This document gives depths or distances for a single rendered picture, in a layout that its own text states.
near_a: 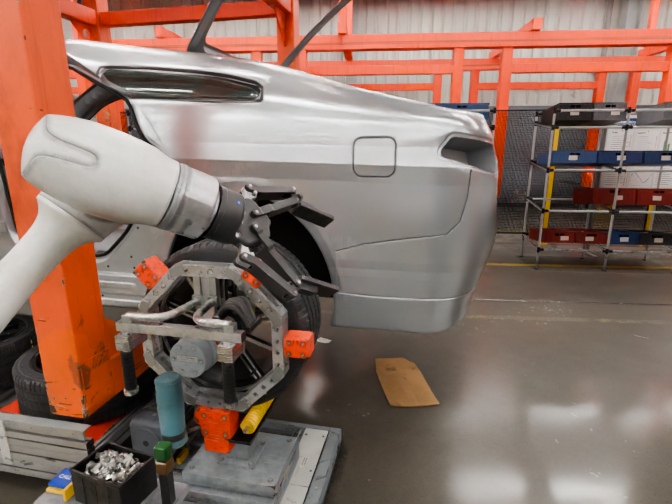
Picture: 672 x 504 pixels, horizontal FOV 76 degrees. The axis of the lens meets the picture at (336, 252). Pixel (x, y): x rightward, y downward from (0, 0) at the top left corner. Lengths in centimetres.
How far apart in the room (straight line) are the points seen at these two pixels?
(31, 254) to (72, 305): 109
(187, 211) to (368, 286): 132
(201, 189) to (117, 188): 10
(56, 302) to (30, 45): 83
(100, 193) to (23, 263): 19
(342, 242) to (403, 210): 28
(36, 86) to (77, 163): 116
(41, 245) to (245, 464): 148
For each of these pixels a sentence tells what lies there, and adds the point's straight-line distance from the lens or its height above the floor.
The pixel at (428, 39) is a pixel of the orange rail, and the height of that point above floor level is 312.
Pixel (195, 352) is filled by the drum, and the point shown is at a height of 88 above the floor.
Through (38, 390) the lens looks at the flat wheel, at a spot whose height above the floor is 47.
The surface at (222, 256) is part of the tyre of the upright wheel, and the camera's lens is 156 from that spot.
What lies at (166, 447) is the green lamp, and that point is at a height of 66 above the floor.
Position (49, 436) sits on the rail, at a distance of 228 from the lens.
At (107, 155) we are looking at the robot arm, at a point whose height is 151.
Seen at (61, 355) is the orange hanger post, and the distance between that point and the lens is 188.
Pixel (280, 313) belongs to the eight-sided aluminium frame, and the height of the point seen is 97.
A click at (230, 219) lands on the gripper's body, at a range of 59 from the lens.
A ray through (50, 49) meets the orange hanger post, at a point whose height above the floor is 181.
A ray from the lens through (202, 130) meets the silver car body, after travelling 194.
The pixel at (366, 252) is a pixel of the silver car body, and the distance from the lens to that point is 176.
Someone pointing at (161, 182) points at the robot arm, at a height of 147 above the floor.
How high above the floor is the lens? 152
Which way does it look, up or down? 14 degrees down
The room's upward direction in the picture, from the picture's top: straight up
